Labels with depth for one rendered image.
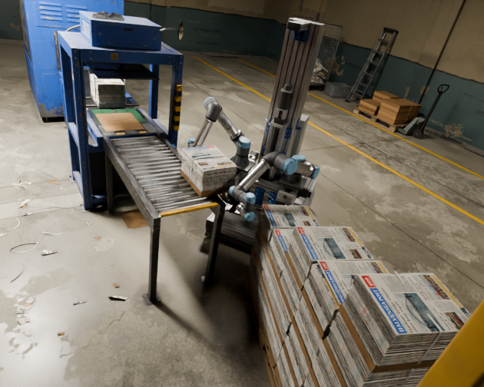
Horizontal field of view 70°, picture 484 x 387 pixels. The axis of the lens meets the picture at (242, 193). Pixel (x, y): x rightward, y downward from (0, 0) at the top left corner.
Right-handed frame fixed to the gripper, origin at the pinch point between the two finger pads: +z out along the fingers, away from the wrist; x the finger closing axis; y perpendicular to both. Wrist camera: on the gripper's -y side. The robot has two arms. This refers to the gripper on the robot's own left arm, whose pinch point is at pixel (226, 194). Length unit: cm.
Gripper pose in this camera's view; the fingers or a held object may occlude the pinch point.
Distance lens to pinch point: 267.3
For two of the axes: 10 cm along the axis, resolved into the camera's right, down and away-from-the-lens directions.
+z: -5.2, -5.2, 6.8
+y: 1.6, -8.4, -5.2
